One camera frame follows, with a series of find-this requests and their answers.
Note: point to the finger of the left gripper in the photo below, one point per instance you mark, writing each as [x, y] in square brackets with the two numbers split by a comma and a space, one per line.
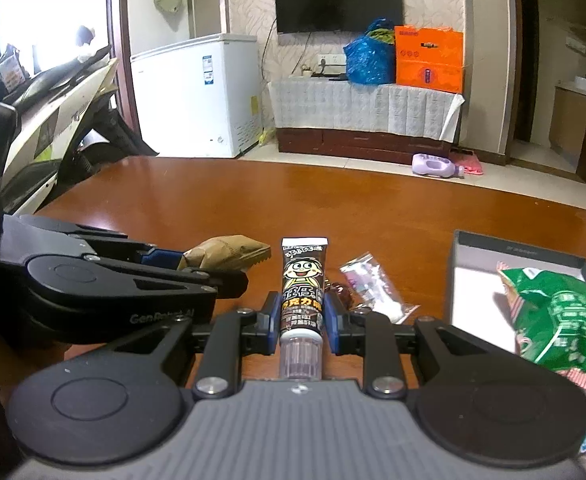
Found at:
[109, 244]
[229, 284]

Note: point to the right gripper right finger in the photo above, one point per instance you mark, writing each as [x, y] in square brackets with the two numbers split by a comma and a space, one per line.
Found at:
[345, 328]

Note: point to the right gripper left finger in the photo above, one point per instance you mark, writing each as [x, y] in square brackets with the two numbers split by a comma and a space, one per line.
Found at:
[260, 329]

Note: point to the brown nut snack bag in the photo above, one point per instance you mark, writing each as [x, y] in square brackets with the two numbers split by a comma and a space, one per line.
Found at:
[225, 253]

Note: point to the chocolate paste tube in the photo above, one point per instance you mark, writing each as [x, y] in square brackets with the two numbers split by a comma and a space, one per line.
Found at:
[301, 319]

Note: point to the green snack bag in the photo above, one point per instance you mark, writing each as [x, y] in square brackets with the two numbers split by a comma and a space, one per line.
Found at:
[548, 316]

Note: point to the red date packet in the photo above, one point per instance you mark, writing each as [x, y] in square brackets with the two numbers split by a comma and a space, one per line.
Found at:
[342, 291]

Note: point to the clear wrapped candy packet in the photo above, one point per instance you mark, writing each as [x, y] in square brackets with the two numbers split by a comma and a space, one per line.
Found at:
[369, 281]

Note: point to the white electric scooter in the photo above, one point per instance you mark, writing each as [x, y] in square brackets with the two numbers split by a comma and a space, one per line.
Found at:
[58, 126]

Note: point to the white chest freezer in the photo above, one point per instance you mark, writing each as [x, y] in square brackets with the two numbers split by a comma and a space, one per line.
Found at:
[200, 98]

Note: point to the dark wooden tv cabinet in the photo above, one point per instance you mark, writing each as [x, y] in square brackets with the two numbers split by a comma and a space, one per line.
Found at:
[377, 146]

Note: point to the white lace tv cabinet cloth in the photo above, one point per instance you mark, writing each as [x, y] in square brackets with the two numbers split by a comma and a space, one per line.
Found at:
[317, 103]

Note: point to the blue plastic bag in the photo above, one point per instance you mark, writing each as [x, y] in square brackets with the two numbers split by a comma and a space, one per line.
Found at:
[371, 57]

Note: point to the orange gift box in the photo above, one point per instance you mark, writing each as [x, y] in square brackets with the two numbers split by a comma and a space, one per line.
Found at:
[429, 58]

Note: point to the kitchen counter cabinet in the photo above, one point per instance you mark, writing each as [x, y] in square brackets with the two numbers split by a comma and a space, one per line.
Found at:
[568, 122]

